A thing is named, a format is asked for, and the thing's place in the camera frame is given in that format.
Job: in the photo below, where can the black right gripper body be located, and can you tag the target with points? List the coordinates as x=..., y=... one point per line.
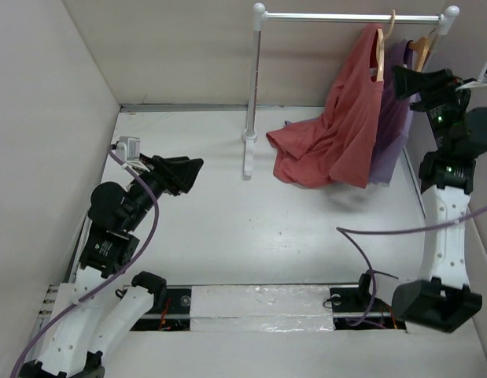
x=444, y=108

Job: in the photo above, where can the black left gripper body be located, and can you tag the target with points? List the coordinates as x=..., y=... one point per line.
x=143, y=198

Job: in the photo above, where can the light wooden hanger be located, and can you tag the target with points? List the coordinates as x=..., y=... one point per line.
x=378, y=54

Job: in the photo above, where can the red t shirt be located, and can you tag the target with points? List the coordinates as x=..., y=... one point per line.
x=337, y=146

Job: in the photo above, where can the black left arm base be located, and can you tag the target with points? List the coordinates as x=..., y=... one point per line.
x=171, y=315

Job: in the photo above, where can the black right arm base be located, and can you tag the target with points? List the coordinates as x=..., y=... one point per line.
x=348, y=302

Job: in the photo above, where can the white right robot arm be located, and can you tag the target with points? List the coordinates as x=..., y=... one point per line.
x=440, y=298

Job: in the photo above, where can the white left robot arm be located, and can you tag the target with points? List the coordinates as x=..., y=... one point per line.
x=123, y=221

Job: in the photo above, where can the purple t shirt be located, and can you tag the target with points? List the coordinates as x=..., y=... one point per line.
x=394, y=120

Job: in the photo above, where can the orange wooden hanger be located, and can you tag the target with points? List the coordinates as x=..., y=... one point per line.
x=421, y=48

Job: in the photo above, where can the white metal clothes rack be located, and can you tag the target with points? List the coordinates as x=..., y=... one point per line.
x=442, y=22

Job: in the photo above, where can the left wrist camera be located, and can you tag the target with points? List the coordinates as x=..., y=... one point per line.
x=128, y=149

